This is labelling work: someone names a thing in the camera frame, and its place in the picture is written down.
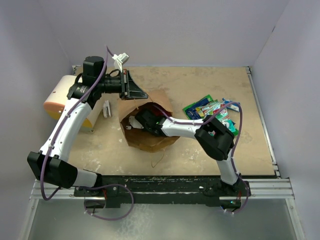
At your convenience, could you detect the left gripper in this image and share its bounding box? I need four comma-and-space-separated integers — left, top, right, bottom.
97, 69, 148, 101

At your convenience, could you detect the brown paper bag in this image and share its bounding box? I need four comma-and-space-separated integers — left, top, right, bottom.
117, 89, 179, 168

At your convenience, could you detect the blue Kettle chips bag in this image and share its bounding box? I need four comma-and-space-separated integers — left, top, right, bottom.
186, 98, 216, 121

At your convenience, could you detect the green yellow candy packet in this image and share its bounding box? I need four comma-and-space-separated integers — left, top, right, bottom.
196, 101, 219, 118

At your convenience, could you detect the red green Fox's candy packet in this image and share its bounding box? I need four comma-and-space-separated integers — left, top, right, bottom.
212, 100, 239, 136

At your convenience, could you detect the blue snack packet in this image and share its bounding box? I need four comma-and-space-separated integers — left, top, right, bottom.
222, 98, 240, 113

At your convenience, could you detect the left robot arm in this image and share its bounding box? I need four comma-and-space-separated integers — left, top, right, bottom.
27, 53, 148, 196

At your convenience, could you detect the small white clip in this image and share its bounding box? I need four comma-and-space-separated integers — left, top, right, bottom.
102, 100, 112, 118

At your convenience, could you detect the orange beige box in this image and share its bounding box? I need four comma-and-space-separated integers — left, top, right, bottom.
43, 75, 105, 132

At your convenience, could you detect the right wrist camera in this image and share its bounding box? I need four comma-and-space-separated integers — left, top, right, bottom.
125, 115, 144, 130

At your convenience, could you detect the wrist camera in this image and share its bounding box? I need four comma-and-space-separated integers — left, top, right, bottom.
112, 52, 129, 73
125, 115, 144, 130

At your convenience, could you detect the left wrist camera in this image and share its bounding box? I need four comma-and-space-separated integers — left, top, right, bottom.
112, 52, 129, 73

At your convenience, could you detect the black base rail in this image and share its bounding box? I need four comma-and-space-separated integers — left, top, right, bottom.
74, 175, 251, 209

